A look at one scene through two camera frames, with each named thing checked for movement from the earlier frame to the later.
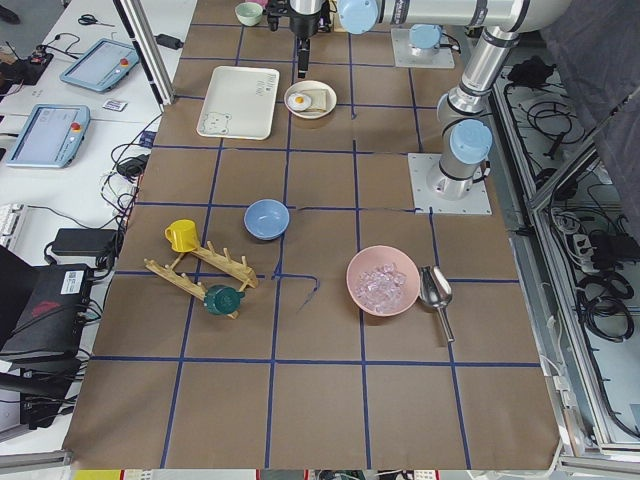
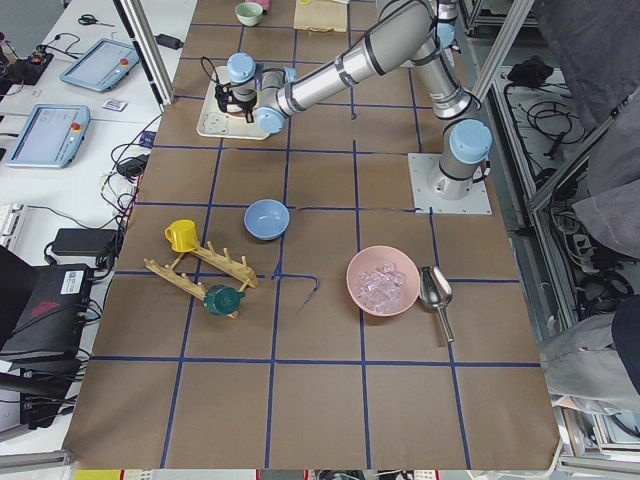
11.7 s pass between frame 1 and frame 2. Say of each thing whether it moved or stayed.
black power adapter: stayed
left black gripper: moved
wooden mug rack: stayed
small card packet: stayed
